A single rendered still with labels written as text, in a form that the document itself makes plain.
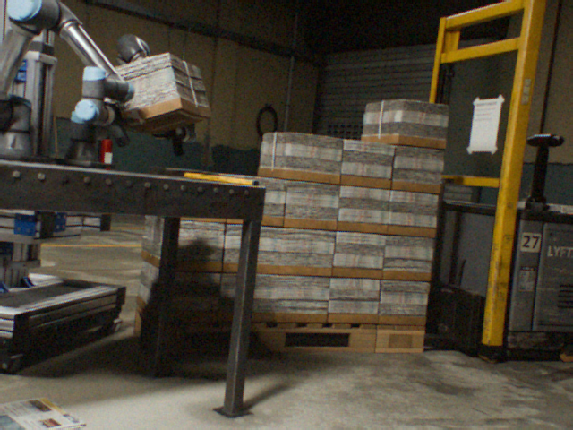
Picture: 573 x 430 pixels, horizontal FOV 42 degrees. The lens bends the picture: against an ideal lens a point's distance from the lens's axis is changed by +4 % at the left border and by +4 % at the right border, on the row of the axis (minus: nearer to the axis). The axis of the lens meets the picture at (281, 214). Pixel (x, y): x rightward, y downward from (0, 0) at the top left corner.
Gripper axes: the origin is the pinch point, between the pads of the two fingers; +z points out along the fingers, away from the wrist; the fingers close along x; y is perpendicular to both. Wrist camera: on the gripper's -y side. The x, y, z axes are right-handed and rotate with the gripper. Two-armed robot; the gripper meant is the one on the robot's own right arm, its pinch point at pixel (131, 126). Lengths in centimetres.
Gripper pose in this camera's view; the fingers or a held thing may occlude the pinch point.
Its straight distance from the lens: 299.3
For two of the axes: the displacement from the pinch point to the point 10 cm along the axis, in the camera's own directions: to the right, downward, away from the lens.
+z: 2.4, -0.3, 9.7
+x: -9.4, 2.5, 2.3
